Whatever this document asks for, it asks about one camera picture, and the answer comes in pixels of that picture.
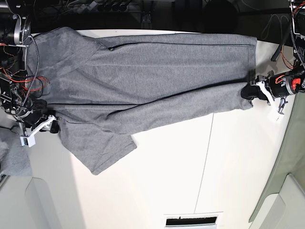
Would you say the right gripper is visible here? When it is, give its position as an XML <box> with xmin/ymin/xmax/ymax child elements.
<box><xmin>14</xmin><ymin>100</ymin><xmax>60</xmax><ymax>136</ymax></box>

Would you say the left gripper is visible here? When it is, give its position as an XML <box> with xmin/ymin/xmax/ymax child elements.
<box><xmin>241</xmin><ymin>70</ymin><xmax>305</xmax><ymax>115</ymax></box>

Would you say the grey t-shirt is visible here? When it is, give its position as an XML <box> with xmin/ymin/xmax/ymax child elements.
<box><xmin>27</xmin><ymin>27</ymin><xmax>257</xmax><ymax>175</ymax></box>

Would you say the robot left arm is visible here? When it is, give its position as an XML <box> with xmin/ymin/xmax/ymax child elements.
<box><xmin>241</xmin><ymin>0</ymin><xmax>305</xmax><ymax>114</ymax></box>

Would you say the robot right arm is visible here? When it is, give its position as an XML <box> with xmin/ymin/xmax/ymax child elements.
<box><xmin>0</xmin><ymin>0</ymin><xmax>59</xmax><ymax>137</ymax></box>

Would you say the grey folded cloth pile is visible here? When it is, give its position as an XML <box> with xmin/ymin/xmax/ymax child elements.
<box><xmin>0</xmin><ymin>127</ymin><xmax>32</xmax><ymax>177</ymax></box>

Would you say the green chair at right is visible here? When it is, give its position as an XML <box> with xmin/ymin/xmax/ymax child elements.
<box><xmin>249</xmin><ymin>93</ymin><xmax>305</xmax><ymax>223</ymax></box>

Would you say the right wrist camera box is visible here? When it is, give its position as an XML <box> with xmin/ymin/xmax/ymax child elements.
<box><xmin>20</xmin><ymin>135</ymin><xmax>36</xmax><ymax>147</ymax></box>

